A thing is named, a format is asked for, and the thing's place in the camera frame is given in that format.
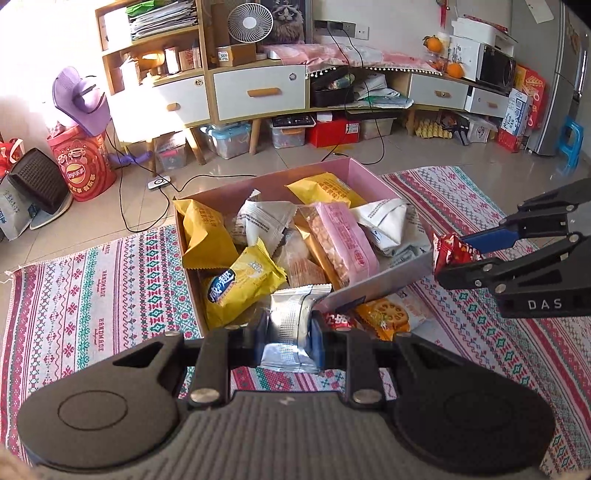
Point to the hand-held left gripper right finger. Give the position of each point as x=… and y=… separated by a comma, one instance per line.
x=318, y=344

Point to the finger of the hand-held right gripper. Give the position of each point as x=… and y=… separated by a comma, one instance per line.
x=494, y=240
x=471, y=276

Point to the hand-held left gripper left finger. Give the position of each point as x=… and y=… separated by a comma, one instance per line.
x=258, y=341

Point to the red floral snack packet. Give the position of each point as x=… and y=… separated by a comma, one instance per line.
x=337, y=319

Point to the silver snack packet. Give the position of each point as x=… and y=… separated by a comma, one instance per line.
x=291, y=323

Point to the yellow packet with blue label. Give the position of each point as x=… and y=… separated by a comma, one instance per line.
x=240, y=286

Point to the orange snack packet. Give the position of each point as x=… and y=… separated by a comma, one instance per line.
x=388, y=316

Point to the white triangular snack packet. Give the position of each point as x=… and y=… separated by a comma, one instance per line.
x=392, y=226
x=265, y=219

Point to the clear bread bag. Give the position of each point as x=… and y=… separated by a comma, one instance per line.
x=288, y=249

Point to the pink snack packet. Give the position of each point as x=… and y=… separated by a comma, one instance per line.
x=341, y=244

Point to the yellow snack packet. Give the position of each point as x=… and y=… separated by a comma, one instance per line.
x=323, y=189
x=203, y=230

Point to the pink cardboard box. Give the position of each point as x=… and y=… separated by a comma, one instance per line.
x=369, y=177

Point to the white blue printed carton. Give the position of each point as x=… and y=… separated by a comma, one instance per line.
x=515, y=115

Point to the yellow corrugated tray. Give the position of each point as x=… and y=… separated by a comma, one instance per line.
x=431, y=129

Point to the blue plastic stool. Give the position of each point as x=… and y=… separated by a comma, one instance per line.
x=572, y=131

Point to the narrow white low drawer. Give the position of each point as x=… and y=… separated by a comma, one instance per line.
x=485, y=104

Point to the low wooden shelf unit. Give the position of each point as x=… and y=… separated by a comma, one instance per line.
x=410, y=121

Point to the clear plastic bin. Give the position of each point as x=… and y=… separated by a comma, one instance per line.
x=378, y=129

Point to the red orange carton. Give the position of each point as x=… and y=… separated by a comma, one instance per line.
x=531, y=83

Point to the wide white low drawer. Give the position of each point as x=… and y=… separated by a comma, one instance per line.
x=429, y=90

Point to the patterned woven mat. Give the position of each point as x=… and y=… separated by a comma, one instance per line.
x=92, y=295

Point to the black microwave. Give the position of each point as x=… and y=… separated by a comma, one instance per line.
x=494, y=67

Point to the orange fruit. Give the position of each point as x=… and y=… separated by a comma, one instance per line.
x=455, y=69
x=435, y=44

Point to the grey refrigerator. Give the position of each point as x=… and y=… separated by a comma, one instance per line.
x=558, y=69

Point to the white patterned box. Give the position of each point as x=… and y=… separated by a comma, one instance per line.
x=464, y=53

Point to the red box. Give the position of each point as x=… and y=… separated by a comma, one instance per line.
x=332, y=134

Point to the blue-lidded clear storage box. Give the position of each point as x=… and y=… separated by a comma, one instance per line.
x=228, y=141

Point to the clear box with black device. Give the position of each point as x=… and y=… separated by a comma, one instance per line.
x=291, y=134

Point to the plain white box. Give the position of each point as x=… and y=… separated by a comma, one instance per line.
x=480, y=30

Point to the black basket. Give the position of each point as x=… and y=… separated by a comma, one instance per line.
x=330, y=94

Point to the purple toy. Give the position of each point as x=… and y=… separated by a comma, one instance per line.
x=129, y=159

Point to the red hanging ornament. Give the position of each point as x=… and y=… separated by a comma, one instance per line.
x=444, y=11

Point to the red chips bucket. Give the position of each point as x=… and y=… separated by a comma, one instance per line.
x=81, y=170

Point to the pink cloth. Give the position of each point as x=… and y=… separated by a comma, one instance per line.
x=323, y=55

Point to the white printed paper bag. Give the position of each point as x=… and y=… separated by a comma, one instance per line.
x=11, y=207

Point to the small cardboard box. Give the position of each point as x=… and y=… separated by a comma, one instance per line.
x=240, y=55

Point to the purple sun hat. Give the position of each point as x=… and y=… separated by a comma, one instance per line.
x=76, y=99

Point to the framed cat picture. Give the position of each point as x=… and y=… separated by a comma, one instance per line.
x=286, y=18

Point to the red shopping bag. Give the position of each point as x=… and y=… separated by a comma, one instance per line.
x=7, y=154

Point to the wooden cabinet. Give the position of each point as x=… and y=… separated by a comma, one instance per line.
x=204, y=27

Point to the white desk fan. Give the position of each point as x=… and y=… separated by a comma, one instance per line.
x=249, y=23

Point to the stack of papers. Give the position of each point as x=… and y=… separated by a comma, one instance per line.
x=161, y=21

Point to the wall sockets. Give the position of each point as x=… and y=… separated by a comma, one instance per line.
x=339, y=28

